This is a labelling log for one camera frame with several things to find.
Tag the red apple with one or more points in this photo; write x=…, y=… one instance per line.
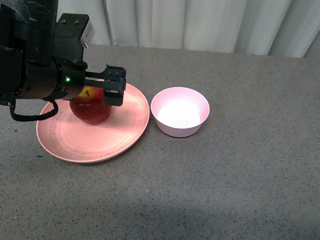
x=89, y=106

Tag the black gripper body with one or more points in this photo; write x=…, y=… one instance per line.
x=65, y=80

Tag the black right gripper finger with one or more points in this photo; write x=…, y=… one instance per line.
x=113, y=97

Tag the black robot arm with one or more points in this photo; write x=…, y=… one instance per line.
x=41, y=55

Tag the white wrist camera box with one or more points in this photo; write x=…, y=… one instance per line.
x=87, y=35

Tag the white curtain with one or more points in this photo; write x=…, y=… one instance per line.
x=287, y=28

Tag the pale pink bowl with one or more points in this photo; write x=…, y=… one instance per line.
x=179, y=111

